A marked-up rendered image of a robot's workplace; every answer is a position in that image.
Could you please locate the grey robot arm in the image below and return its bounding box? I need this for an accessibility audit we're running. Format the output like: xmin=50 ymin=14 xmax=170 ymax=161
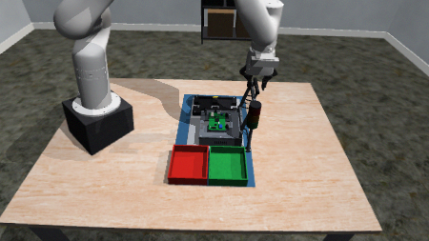
xmin=53 ymin=0 xmax=283 ymax=117

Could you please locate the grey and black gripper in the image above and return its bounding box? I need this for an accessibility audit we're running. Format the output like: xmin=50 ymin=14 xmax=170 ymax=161
xmin=239 ymin=47 xmax=277 ymax=90

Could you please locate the red bin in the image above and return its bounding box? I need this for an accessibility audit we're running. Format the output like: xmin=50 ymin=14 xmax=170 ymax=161
xmin=168 ymin=145 xmax=209 ymax=186

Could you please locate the green circuit board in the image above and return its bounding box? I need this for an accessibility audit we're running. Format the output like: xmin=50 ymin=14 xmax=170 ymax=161
xmin=209 ymin=112 xmax=225 ymax=131

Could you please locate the green bin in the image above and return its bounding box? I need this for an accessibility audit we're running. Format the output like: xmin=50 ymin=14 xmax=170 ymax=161
xmin=209 ymin=146 xmax=248 ymax=187

